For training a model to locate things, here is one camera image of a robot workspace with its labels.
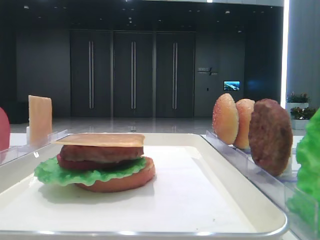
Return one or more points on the clear acrylic rack right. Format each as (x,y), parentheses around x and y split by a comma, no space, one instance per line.
(278,189)

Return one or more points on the potted flower plant upper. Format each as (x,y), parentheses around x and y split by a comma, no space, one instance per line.
(294,100)

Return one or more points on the clear acrylic rack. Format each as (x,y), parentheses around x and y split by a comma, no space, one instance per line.
(278,189)
(16,151)

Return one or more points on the potted flower plant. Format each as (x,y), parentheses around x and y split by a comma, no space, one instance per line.
(301,116)
(294,100)

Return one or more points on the potted flower plant lower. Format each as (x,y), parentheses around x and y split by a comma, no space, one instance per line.
(301,116)

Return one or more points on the red tomato slice on burger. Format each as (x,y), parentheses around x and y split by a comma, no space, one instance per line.
(92,165)

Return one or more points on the bottom bun slice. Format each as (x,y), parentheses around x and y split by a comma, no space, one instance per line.
(134,181)

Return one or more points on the dark triple door panel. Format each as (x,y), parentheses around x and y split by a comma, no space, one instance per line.
(132,74)

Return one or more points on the small wall display screen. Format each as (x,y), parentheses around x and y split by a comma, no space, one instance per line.
(231,85)

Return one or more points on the white rectangular serving tray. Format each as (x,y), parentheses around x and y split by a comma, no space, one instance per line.
(196,194)

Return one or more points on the green lettuce leaf on burger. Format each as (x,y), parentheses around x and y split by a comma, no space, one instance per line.
(49,172)

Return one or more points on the red tomato slice in rack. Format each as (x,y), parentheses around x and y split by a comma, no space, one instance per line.
(5,131)

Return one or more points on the upright cheese slice rear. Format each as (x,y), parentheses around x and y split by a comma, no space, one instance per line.
(40,118)

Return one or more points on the brown meat patty on burger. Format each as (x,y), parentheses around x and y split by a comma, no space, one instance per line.
(77,153)

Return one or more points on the sesame top bun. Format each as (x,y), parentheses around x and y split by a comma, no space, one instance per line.
(225,119)

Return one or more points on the orange cheese slice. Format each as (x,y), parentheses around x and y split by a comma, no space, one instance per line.
(123,140)

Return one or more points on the upright brown meat patty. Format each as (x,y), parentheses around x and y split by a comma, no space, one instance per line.
(270,136)

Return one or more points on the upright green lettuce leaf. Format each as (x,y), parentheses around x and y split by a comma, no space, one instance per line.
(306,175)

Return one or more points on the clear acrylic rack left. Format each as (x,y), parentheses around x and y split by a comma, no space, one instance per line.
(16,151)

